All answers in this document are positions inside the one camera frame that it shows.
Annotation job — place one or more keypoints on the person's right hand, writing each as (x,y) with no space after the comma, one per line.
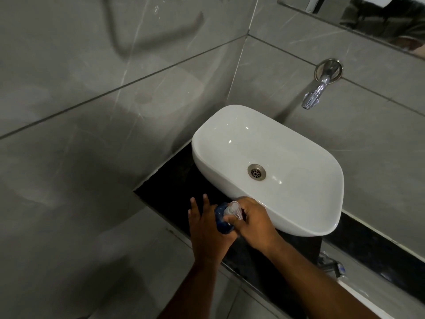
(253,225)

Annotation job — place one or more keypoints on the person's left hand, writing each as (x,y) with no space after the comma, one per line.
(206,236)

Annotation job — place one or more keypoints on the person's right fingers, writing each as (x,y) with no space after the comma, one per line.
(233,221)

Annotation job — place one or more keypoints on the person's left fingers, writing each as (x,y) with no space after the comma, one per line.
(200,205)

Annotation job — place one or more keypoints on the blue soap dispenser bottle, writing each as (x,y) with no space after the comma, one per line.
(224,218)

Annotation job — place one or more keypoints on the person's left forearm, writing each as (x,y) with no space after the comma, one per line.
(190,291)

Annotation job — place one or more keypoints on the person's right forearm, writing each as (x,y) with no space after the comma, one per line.
(317,282)

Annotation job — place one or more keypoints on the black stone counter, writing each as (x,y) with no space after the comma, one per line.
(232,229)

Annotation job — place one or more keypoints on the metal basin drain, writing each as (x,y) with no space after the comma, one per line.
(256,171)

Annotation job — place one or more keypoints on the white ceramic basin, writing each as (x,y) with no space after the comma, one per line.
(269,169)

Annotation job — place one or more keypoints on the chrome angle valve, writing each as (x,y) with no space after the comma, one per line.
(332,265)

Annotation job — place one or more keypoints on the chrome wall tap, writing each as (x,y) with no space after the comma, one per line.
(319,83)

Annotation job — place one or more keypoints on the wall mirror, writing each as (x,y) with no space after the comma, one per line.
(362,19)

